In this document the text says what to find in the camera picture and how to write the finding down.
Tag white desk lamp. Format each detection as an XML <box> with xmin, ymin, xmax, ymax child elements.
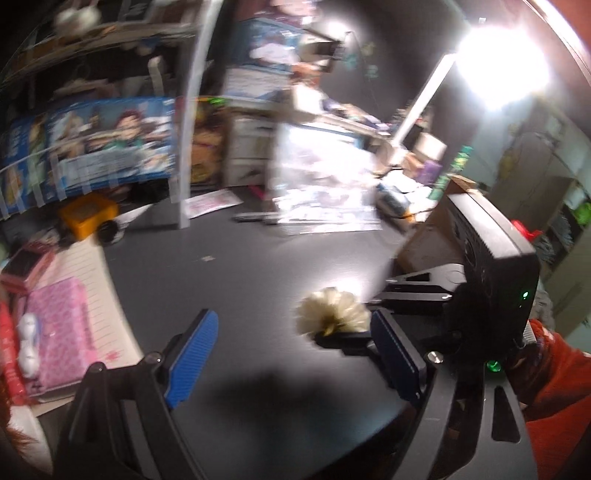
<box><xmin>392</xmin><ymin>18</ymin><xmax>552</xmax><ymax>162</ymax></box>

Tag green bottle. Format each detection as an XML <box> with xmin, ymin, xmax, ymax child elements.
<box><xmin>450</xmin><ymin>145</ymin><xmax>474</xmax><ymax>176</ymax></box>

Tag blue character box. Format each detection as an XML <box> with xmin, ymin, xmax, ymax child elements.
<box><xmin>231</xmin><ymin>18</ymin><xmax>305</xmax><ymax>75</ymax></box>

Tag lined notepad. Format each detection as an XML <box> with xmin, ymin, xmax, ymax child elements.
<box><xmin>34</xmin><ymin>240</ymin><xmax>144</xmax><ymax>416</ymax></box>

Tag white plush pompoms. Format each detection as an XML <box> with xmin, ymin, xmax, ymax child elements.
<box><xmin>53</xmin><ymin>0</ymin><xmax>102</xmax><ymax>35</ymax></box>

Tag white drawer unit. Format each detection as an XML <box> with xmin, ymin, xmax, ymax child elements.
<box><xmin>224</xmin><ymin>115</ymin><xmax>273</xmax><ymax>188</ymax></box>

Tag black pen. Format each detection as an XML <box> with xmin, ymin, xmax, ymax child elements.
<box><xmin>233</xmin><ymin>211</ymin><xmax>278</xmax><ymax>224</ymax></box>

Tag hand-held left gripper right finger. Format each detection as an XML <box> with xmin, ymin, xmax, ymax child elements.
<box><xmin>369</xmin><ymin>308</ymin><xmax>539</xmax><ymax>480</ymax></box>

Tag pink patterned pouch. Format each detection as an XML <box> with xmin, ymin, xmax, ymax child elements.
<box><xmin>25</xmin><ymin>277</ymin><xmax>100</xmax><ymax>400</ymax></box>

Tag small pink packet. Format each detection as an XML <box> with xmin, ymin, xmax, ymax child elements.
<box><xmin>185</xmin><ymin>189</ymin><xmax>243</xmax><ymax>220</ymax></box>

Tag white wire rack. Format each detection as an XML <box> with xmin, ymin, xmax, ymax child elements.
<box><xmin>0</xmin><ymin>0</ymin><xmax>222</xmax><ymax>232</ymax></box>

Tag orange hair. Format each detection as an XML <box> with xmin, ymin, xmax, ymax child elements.
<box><xmin>0</xmin><ymin>392</ymin><xmax>42</xmax><ymax>462</ymax></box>

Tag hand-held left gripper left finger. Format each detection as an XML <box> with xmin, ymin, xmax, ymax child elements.
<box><xmin>53</xmin><ymin>308</ymin><xmax>220</xmax><ymax>480</ymax></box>

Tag pink flat box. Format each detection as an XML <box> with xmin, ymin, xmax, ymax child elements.
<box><xmin>0</xmin><ymin>244</ymin><xmax>58</xmax><ymax>294</ymax></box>

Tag black round lid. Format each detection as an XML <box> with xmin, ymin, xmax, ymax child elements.
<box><xmin>97</xmin><ymin>220</ymin><xmax>125</xmax><ymax>245</ymax></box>

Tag cream fluffy pompom charm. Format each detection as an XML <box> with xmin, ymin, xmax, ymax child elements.
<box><xmin>295</xmin><ymin>287</ymin><xmax>372</xmax><ymax>337</ymax></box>

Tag person's right forearm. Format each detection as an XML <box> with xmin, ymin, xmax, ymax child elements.
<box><xmin>510</xmin><ymin>318</ymin><xmax>591</xmax><ymax>480</ymax></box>

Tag beige storage cabinet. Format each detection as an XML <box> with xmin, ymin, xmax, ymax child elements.
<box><xmin>489</xmin><ymin>102</ymin><xmax>591</xmax><ymax>324</ymax></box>

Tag white contact lens case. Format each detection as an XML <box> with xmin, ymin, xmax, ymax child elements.
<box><xmin>16</xmin><ymin>314</ymin><xmax>42</xmax><ymax>379</ymax></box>

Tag anime printed box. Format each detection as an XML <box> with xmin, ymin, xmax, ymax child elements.
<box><xmin>0</xmin><ymin>95</ymin><xmax>178</xmax><ymax>217</ymax></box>

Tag orange box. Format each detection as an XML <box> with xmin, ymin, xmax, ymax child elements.
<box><xmin>58</xmin><ymin>193</ymin><xmax>121</xmax><ymax>241</ymax></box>

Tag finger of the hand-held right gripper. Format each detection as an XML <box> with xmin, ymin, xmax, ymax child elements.
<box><xmin>314</xmin><ymin>331</ymin><xmax>376</xmax><ymax>357</ymax></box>
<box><xmin>367</xmin><ymin>264</ymin><xmax>467</xmax><ymax>315</ymax></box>

